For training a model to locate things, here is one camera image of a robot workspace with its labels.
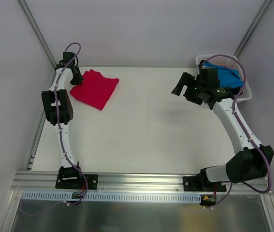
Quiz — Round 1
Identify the blue t shirt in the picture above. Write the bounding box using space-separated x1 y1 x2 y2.
203 62 244 89

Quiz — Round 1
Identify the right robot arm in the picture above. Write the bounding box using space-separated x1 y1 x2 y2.
171 67 274 194

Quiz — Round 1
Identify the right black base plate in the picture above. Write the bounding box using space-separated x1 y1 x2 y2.
182 176 227 192

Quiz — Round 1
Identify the white plastic basket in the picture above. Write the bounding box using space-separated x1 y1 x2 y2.
195 55 252 103

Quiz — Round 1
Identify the right aluminium frame post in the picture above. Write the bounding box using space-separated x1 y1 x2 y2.
233 0 273 57

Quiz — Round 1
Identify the left aluminium frame post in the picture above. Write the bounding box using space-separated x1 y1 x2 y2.
16 0 57 68

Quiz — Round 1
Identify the pink t shirt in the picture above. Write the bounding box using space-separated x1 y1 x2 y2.
70 69 119 111

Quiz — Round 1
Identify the aluminium mounting rail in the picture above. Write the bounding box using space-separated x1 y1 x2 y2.
10 171 272 195

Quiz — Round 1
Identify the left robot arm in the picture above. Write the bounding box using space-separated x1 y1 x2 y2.
41 51 85 189

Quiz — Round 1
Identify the black t shirt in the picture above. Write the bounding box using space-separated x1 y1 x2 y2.
230 87 241 95

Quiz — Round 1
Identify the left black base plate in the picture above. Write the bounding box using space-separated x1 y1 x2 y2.
55 173 99 190

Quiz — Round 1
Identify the rear aluminium table edge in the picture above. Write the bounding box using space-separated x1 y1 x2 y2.
80 64 197 68

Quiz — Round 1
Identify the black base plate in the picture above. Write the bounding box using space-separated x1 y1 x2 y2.
55 173 99 190
182 176 227 192

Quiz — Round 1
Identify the white slotted cable duct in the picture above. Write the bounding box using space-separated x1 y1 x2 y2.
22 190 202 204

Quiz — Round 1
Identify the aluminium frame post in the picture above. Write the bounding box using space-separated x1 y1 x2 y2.
16 0 57 68
233 0 273 57

